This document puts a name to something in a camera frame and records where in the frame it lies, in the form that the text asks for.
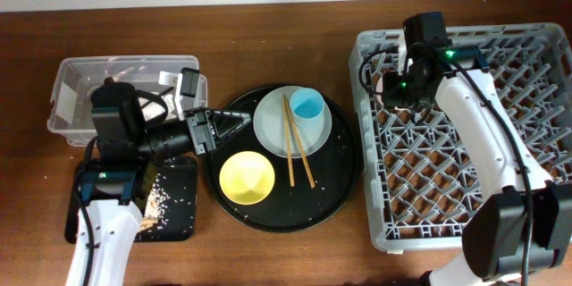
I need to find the round black serving tray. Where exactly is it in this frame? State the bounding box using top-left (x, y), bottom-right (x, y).
top-left (203, 97), bottom-right (363, 232)

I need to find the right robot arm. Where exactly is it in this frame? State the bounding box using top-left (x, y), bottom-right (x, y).
top-left (379, 12), bottom-right (571, 285)

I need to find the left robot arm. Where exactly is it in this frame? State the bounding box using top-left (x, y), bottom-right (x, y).
top-left (66, 78), bottom-right (251, 285)

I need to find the wooden chopstick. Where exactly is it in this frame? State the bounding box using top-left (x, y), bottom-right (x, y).
top-left (286, 98), bottom-right (315, 189)
top-left (282, 95), bottom-right (295, 188)

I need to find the food scraps and rice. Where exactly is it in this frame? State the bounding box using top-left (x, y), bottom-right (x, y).
top-left (139, 183), bottom-right (171, 232)

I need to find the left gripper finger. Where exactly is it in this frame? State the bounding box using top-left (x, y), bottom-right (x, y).
top-left (205, 109), bottom-right (250, 119)
top-left (216, 115), bottom-right (251, 147)

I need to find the black rectangular tray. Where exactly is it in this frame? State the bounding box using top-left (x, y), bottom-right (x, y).
top-left (78, 156), bottom-right (198, 242)

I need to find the grey dishwasher rack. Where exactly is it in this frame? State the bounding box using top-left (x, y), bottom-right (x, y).
top-left (349, 22), bottom-right (571, 253)

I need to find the yellow bowl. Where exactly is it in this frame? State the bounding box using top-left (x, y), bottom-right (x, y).
top-left (219, 151), bottom-right (275, 206)

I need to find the white napkin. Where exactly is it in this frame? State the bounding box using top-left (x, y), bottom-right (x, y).
top-left (142, 101), bottom-right (168, 122)

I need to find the clear plastic waste bin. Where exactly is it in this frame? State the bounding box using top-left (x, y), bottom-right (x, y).
top-left (47, 55), bottom-right (208, 147)

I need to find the blue cup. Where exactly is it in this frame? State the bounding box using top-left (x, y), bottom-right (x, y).
top-left (290, 88), bottom-right (325, 128)

